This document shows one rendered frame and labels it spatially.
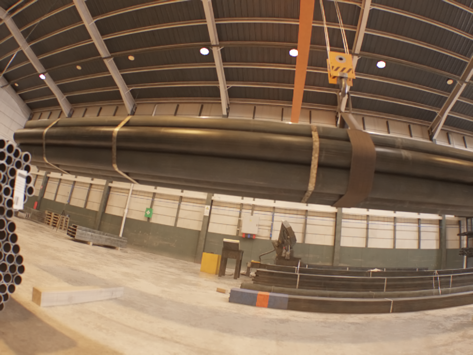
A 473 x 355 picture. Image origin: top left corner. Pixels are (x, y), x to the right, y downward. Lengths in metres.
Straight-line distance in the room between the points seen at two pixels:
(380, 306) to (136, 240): 11.26
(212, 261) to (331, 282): 3.72
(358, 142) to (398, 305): 2.53
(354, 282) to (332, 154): 3.30
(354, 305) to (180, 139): 2.76
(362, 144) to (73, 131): 2.02
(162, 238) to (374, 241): 9.99
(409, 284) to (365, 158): 3.77
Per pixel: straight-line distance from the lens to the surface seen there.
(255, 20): 10.68
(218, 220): 11.50
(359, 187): 1.49
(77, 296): 1.98
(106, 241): 8.86
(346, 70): 2.21
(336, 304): 3.24
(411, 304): 3.66
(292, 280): 4.23
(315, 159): 1.40
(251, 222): 10.89
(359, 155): 1.45
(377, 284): 4.64
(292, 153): 1.39
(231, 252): 6.44
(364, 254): 11.79
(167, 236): 11.98
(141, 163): 1.64
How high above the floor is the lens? 0.59
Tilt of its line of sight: 18 degrees up
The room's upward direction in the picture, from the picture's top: 9 degrees clockwise
